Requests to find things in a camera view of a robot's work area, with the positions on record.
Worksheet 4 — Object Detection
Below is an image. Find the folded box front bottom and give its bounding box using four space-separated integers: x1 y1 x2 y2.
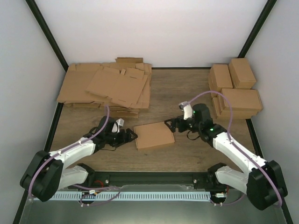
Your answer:
212 97 257 120

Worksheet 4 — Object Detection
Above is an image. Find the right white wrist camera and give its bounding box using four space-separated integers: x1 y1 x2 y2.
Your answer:
179 101 193 120

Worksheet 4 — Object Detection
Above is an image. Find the right black frame post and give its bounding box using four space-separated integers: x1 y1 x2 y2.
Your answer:
237 0 277 58

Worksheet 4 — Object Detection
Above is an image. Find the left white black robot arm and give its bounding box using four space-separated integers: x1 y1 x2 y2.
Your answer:
20 116 138 202

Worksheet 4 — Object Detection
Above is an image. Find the black frame post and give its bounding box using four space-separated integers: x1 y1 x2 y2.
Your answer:
25 0 69 72
237 0 277 58

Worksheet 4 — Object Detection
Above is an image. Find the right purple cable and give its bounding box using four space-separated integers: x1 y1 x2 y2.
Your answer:
184 91 284 208

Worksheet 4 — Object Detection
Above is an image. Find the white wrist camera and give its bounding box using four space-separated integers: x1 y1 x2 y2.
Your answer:
111 118 124 133
179 101 193 120

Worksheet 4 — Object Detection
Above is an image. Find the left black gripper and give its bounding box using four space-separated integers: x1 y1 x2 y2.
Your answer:
106 129 138 147

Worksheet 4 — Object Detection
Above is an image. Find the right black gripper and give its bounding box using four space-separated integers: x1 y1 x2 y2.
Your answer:
164 116 201 133

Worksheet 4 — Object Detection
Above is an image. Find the light blue slotted cable duct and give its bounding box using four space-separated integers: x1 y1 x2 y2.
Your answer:
51 191 211 202

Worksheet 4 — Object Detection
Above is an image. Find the folded box back right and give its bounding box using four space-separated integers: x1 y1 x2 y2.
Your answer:
228 58 256 89

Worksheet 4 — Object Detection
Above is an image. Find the folded box front top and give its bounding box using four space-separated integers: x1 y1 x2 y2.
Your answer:
221 89 263 112

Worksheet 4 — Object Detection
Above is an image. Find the stack of flat cardboard sheets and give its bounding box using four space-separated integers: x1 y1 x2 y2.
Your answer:
57 57 152 118

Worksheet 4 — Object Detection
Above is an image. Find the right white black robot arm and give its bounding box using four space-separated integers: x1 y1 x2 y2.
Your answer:
164 102 288 210

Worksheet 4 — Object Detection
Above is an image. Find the cardboard box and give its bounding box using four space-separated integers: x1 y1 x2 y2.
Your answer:
134 122 175 151

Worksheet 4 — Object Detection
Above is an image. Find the left black frame post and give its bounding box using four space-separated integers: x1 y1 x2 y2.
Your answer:
25 0 69 72

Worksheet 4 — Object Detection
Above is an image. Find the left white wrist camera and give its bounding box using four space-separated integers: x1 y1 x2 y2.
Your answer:
111 118 124 133

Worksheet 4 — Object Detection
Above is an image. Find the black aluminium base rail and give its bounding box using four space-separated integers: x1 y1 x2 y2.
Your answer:
67 171 220 190

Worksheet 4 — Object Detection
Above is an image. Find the folded box back middle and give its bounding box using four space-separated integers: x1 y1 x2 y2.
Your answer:
208 64 233 92

